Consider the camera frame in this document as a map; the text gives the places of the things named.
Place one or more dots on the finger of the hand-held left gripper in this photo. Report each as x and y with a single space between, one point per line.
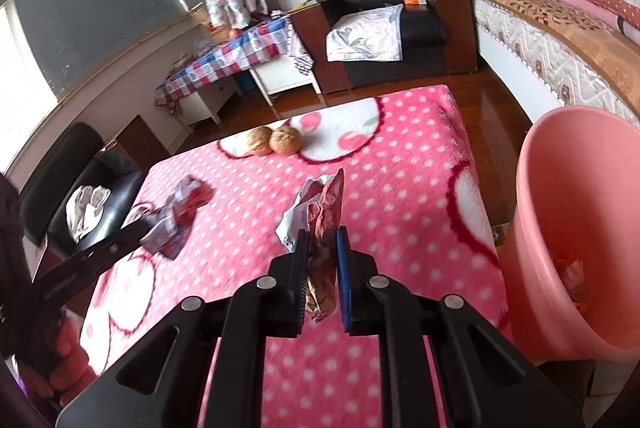
90 258

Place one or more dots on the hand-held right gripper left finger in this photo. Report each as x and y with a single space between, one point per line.
301 288

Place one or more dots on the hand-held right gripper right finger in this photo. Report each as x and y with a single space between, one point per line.
344 288

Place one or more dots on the white brown wrapper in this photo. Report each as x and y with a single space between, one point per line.
320 208

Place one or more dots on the purple white wrapper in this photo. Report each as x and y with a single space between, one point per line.
175 218

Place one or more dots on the pink plastic bucket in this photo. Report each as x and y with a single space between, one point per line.
590 188

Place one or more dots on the person's left hand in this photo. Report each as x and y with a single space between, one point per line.
70 363

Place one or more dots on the white crumpled cloth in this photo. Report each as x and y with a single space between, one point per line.
87 208

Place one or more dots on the black leather chair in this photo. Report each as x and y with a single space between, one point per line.
60 168

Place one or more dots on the pink polka dot blanket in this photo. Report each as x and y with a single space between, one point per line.
400 188

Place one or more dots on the small brown wooden table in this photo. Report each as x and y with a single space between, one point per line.
140 143

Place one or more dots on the brown walnut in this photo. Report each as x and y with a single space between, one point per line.
259 142
286 140

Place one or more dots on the blue container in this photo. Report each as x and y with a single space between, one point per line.
243 82

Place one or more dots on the orange printed wrapper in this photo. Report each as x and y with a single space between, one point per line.
575 280

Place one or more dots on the brown wooden side cabinet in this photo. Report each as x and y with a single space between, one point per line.
455 33
310 53

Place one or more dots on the plaid-covered white table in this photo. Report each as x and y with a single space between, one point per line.
225 58

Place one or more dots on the wide grey window blind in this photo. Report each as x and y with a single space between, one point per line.
90 8

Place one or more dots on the white floral cloth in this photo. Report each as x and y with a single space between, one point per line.
365 36

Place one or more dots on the small red fruit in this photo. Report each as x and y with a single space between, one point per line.
235 34

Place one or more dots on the bed with patterned quilts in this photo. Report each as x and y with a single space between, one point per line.
530 48

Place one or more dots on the brown floral bed blanket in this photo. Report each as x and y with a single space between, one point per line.
560 23

